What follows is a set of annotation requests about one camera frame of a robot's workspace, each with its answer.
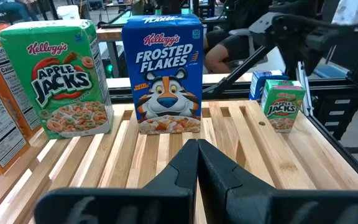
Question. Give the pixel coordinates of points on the green Apple Jacks cereal box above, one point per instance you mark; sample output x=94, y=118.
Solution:
x=57, y=77

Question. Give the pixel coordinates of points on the white and black carton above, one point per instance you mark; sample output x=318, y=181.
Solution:
x=283, y=105

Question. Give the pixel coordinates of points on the blue tray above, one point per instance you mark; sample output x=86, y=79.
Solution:
x=331, y=71

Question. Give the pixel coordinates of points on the slatted wooden shelf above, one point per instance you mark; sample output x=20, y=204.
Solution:
x=135, y=155

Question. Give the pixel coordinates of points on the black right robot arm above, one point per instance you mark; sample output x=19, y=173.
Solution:
x=238, y=69

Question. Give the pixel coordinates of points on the person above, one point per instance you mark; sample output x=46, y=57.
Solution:
x=356, y=14
x=14, y=7
x=225, y=46

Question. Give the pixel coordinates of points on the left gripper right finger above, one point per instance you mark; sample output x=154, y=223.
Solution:
x=259, y=205

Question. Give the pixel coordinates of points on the black drawer unit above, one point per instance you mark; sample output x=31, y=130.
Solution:
x=337, y=112

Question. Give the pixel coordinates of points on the background work table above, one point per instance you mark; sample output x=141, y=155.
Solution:
x=113, y=34

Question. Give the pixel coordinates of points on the white bucket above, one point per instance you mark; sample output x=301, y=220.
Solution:
x=68, y=12

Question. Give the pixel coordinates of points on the blue Frosted Flakes cereal box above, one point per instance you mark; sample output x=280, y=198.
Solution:
x=163, y=62
x=259, y=87

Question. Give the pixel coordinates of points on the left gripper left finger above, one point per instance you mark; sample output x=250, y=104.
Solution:
x=135, y=205

